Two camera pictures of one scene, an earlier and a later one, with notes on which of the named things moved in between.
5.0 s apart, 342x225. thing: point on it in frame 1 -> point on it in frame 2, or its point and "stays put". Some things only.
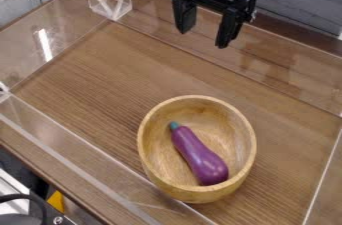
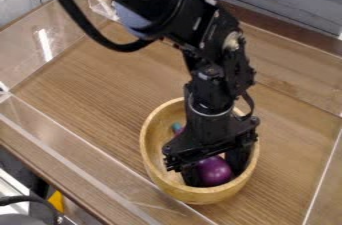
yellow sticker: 56,201 stays put
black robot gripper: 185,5 -> 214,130
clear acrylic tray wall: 94,179 stays put
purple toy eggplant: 210,168 stays put
